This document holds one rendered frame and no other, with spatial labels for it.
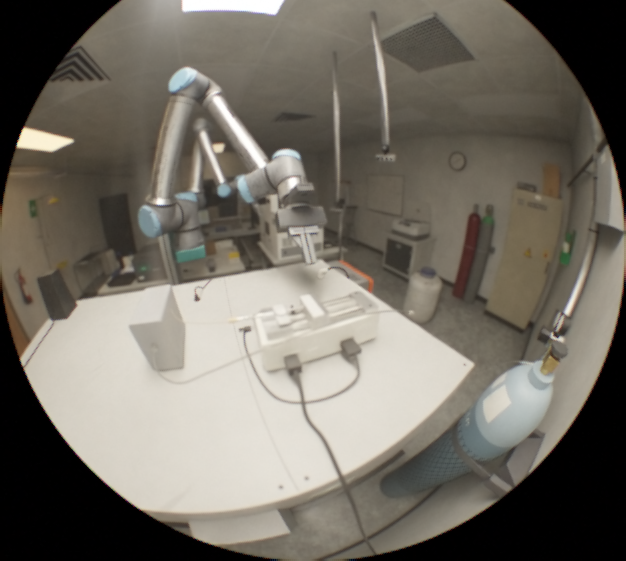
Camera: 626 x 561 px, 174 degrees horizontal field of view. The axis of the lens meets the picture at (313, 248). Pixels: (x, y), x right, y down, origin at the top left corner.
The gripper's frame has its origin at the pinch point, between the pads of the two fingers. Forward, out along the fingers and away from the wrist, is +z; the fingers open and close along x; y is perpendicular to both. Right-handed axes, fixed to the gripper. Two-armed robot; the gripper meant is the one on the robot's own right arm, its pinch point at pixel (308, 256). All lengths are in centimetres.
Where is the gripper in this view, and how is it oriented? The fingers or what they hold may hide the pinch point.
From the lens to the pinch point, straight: 53.5
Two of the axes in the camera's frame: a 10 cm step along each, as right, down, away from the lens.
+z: 2.3, 9.4, -2.6
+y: -3.0, 3.3, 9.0
